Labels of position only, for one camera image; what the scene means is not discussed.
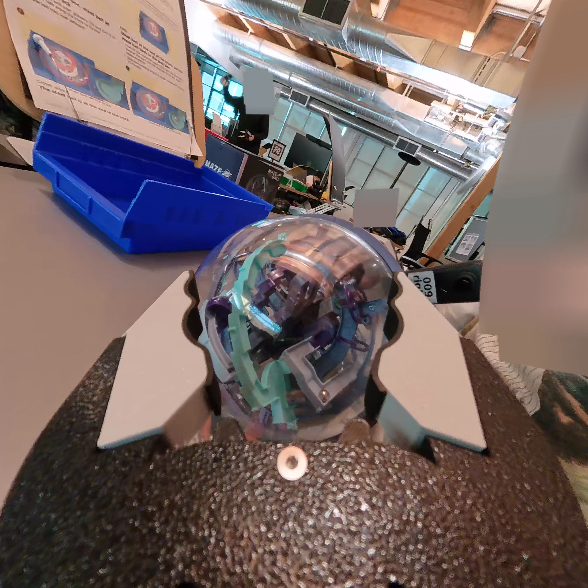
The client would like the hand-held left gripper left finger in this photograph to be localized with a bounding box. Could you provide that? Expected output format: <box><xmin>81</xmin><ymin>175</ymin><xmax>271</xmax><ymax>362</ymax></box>
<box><xmin>96</xmin><ymin>270</ymin><xmax>221</xmax><ymax>450</ymax></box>

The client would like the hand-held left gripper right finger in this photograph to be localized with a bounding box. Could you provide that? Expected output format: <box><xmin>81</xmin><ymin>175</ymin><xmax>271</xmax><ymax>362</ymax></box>
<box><xmin>363</xmin><ymin>271</ymin><xmax>488</xmax><ymax>453</ymax></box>

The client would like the clear plastic maze ball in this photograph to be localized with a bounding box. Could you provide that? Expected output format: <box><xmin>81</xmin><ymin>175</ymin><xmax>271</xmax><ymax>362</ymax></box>
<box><xmin>195</xmin><ymin>216</ymin><xmax>396</xmax><ymax>444</ymax></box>

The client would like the dark blue maze ball box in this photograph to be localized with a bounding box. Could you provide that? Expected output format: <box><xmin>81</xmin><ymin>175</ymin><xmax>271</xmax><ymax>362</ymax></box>
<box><xmin>204</xmin><ymin>133</ymin><xmax>285</xmax><ymax>205</ymax></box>

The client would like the small grey framed sign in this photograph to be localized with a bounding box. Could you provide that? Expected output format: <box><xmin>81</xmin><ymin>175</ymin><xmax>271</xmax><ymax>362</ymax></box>
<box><xmin>448</xmin><ymin>215</ymin><xmax>488</xmax><ymax>263</ymax></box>

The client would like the black office chair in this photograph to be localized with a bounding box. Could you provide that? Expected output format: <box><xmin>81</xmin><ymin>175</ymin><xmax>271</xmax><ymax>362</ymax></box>
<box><xmin>400</xmin><ymin>218</ymin><xmax>444</xmax><ymax>270</ymax></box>

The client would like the black floor lamp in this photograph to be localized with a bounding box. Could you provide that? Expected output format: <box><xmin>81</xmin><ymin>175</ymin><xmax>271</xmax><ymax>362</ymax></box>
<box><xmin>398</xmin><ymin>154</ymin><xmax>421</xmax><ymax>190</ymax></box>

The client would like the dark grey board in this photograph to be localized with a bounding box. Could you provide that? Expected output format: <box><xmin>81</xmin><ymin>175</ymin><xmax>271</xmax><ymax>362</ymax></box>
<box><xmin>324</xmin><ymin>112</ymin><xmax>351</xmax><ymax>206</ymax></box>

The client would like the blue plastic bin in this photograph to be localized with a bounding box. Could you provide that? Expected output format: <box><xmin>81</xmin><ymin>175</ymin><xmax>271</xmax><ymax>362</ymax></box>
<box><xmin>33</xmin><ymin>112</ymin><xmax>275</xmax><ymax>254</ymax></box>

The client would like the large black monitor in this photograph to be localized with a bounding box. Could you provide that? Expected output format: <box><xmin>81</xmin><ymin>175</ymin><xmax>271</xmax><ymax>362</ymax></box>
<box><xmin>285</xmin><ymin>133</ymin><xmax>333</xmax><ymax>173</ymax></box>

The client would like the silver spiral air duct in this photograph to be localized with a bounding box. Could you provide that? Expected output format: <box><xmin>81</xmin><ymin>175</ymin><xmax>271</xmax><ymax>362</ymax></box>
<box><xmin>198</xmin><ymin>0</ymin><xmax>520</xmax><ymax>180</ymax></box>

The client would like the duct vent grille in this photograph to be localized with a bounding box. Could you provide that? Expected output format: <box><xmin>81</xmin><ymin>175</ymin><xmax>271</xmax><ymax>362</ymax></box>
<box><xmin>300</xmin><ymin>0</ymin><xmax>352</xmax><ymax>25</ymax></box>

